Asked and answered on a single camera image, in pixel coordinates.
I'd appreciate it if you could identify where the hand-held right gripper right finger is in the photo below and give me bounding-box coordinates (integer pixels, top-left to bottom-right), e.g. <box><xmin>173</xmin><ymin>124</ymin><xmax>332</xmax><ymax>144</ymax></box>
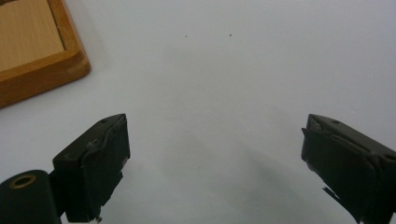
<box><xmin>300</xmin><ymin>113</ymin><xmax>396</xmax><ymax>224</ymax></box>

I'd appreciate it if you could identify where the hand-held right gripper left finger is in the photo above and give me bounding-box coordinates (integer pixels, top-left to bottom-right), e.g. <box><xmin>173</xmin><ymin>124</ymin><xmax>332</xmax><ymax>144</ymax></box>
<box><xmin>49</xmin><ymin>113</ymin><xmax>132</xmax><ymax>224</ymax></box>

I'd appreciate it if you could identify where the wooden tray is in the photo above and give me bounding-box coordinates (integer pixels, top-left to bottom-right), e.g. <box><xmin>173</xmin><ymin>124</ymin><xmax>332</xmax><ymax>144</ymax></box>
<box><xmin>0</xmin><ymin>0</ymin><xmax>92</xmax><ymax>109</ymax></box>

